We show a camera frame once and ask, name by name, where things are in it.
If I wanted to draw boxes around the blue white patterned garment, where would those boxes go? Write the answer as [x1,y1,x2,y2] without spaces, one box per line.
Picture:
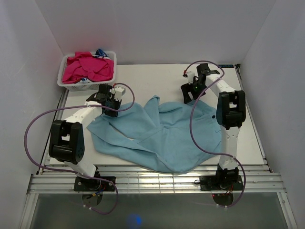
[93,49,111,60]

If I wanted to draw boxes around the pink garment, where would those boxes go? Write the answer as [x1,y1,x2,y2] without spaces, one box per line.
[61,52,114,84]

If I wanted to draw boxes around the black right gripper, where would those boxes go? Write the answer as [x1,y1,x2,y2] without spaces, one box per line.
[181,80,207,104]

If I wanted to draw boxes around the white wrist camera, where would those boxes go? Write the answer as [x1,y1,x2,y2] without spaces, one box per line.
[110,84,126,101]
[183,70,196,84]

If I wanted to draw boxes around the aluminium rail frame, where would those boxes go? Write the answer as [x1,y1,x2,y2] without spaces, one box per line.
[19,164,297,229]

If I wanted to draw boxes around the purple cable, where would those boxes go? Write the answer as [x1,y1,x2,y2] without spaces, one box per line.
[184,61,246,208]
[25,83,136,214]

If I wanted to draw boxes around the white plastic laundry basket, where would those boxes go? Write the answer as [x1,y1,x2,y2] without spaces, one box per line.
[57,49,117,91]

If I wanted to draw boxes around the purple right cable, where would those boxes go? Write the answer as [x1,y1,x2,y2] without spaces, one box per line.
[184,61,246,208]

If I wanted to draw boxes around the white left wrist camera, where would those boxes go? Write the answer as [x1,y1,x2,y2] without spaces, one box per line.
[110,84,126,101]

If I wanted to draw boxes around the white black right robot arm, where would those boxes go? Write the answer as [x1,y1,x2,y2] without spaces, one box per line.
[181,61,246,192]

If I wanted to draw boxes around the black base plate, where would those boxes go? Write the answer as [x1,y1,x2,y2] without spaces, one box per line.
[73,177,116,192]
[199,176,244,191]

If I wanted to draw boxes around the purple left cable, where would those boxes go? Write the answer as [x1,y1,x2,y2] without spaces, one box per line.
[25,83,136,214]

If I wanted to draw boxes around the dark table label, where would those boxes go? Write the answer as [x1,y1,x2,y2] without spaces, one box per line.
[219,64,234,69]

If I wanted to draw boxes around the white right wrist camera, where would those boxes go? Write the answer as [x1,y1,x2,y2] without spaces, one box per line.
[183,70,196,84]

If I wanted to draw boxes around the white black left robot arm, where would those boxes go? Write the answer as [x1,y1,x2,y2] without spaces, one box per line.
[49,84,125,191]

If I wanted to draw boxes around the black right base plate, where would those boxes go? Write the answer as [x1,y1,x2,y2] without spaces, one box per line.
[199,176,244,191]

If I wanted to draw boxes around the light blue trousers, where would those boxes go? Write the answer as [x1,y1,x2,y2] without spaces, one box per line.
[88,96,221,173]

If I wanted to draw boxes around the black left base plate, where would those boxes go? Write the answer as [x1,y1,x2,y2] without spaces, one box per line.
[73,177,116,192]

